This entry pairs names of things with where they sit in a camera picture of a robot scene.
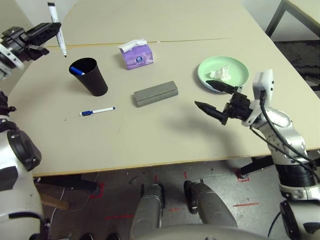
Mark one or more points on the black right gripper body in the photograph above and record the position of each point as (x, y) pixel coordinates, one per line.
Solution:
(238, 105)

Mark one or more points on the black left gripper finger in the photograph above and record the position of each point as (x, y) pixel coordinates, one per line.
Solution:
(43, 30)
(43, 40)

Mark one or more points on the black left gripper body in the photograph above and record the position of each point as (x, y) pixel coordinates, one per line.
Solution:
(17, 42)

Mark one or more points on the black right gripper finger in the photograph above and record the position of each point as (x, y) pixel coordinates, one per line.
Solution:
(222, 87)
(212, 111)

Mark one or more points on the white tissue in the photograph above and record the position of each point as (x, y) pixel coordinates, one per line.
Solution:
(222, 72)

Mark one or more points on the white marker black cap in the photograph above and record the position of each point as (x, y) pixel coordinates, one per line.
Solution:
(60, 40)

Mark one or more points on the light green plate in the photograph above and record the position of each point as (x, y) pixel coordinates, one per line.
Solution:
(235, 67)

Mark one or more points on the grey glasses case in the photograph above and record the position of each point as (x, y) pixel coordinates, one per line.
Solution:
(155, 93)

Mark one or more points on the white marker blue cap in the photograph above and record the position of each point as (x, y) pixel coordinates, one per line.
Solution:
(100, 110)

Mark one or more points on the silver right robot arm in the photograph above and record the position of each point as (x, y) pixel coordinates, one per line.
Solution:
(282, 125)

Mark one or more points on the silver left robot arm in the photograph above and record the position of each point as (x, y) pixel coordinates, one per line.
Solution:
(15, 155)

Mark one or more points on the light blue plate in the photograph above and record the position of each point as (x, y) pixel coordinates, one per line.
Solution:
(208, 88)

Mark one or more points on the short blue marker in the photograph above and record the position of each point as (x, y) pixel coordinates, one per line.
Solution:
(76, 70)

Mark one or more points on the black table foot bar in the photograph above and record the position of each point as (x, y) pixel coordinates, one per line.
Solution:
(255, 166)
(75, 183)

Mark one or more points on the black plastic cup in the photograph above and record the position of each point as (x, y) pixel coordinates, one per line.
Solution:
(95, 80)

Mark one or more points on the purple tissue pack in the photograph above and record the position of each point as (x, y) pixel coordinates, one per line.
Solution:
(140, 60)

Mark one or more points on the grey robot right leg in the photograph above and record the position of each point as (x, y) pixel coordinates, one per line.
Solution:
(212, 207)

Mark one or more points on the grey robot leg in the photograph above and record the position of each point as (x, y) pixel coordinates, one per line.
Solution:
(150, 207)
(212, 207)

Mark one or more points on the grey robot left leg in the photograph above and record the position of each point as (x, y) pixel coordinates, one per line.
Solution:
(150, 207)

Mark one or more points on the grey robot torso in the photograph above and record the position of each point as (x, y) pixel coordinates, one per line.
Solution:
(200, 233)

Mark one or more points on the black shoe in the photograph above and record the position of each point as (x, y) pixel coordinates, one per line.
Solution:
(113, 236)
(86, 236)

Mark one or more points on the wooden plank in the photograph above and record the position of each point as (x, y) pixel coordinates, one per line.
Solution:
(55, 202)

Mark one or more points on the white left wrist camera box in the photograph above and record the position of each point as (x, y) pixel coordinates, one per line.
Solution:
(7, 60)

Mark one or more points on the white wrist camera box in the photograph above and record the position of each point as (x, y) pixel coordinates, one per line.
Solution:
(265, 82)
(7, 60)

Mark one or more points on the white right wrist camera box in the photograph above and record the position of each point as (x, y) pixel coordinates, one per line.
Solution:
(265, 82)

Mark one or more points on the side table black frame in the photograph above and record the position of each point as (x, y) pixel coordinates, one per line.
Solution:
(276, 17)

